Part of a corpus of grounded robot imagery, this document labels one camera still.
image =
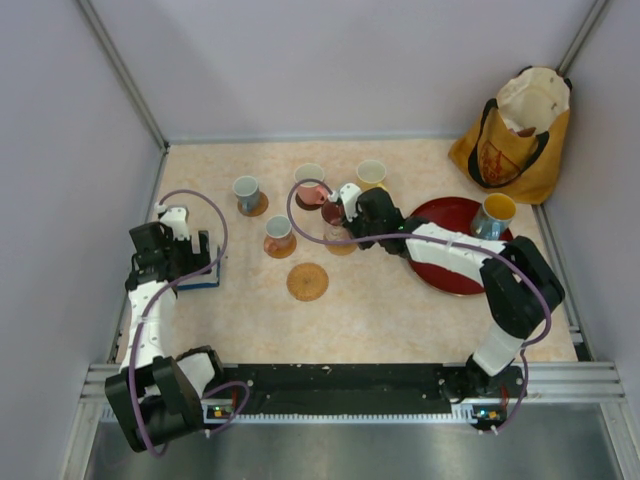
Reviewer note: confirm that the tall pink ghost mug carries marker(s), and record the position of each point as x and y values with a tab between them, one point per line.
333	229

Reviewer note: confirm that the small pink mug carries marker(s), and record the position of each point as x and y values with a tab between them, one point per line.
278	234

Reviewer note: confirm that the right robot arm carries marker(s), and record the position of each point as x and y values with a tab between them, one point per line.
520	287

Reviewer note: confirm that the red round tray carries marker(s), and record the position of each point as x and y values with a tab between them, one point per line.
445	266

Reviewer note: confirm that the dark walnut coaster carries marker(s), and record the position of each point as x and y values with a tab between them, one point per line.
307	207

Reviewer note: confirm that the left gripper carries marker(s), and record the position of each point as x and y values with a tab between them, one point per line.
195	261

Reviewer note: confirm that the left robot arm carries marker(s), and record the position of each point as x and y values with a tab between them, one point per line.
156	398

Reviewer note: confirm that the aluminium frame post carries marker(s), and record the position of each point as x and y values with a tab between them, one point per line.
589	25
121	72

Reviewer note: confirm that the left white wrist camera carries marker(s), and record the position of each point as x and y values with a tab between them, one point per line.
175	218

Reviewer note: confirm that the left aluminium frame post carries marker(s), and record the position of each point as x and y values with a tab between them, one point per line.
121	72

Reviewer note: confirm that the pink mug white inside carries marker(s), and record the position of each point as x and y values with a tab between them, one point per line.
310	191

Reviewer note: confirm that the light wood coaster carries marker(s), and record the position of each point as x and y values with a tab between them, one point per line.
285	250
260	207

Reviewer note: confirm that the blue mug yellow inside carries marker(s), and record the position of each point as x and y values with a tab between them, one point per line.
493	217

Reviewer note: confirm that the grey blue mug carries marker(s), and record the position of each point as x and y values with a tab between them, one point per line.
247	192

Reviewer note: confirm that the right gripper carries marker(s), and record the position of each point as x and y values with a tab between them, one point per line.
352	225

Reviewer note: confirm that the blue white razor box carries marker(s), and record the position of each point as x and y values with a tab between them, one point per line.
210	277

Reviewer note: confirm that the yellow tote bag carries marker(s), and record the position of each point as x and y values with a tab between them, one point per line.
515	145

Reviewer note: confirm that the right aluminium frame post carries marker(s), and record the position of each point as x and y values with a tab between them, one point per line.
589	25

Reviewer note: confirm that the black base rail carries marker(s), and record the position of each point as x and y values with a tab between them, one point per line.
352	389

